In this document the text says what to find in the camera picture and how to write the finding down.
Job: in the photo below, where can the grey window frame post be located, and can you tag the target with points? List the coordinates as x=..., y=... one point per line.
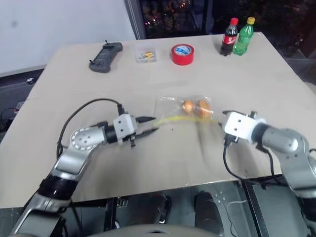
x=135, y=17

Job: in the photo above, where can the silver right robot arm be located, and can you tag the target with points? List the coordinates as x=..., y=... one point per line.
x=284, y=140

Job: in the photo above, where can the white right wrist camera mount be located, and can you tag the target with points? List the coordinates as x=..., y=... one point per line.
x=239, y=126

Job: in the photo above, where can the grey rounded robot body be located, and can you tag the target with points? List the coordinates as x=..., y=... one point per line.
x=153, y=232

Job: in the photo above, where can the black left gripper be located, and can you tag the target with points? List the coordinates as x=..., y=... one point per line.
x=132, y=143

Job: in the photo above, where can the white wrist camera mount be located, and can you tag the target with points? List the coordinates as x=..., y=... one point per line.
x=239, y=126
x=122, y=126

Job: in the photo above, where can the cola bottle red cap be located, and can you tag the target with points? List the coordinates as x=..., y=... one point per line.
x=228, y=39

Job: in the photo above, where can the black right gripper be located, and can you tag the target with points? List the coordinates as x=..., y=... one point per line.
x=230, y=139

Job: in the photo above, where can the dark rounded shape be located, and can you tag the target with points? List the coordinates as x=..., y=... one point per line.
x=207, y=212
x=158, y=209

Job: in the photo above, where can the dark grey remote controller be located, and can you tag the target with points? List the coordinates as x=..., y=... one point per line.
x=105, y=58

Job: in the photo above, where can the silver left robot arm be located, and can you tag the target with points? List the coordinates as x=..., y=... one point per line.
x=81, y=140

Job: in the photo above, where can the clear zip bag yellow seal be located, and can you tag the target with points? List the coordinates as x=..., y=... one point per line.
x=170, y=106

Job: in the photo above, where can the red tape roll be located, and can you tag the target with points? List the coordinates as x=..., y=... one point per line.
x=182, y=59

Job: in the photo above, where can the green soda bottle yellow cap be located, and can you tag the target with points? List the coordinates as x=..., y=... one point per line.
x=243, y=39

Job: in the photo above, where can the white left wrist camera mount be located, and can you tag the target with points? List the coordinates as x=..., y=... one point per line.
x=122, y=126

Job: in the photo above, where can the clear plastic box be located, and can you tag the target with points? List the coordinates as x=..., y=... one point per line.
x=145, y=55

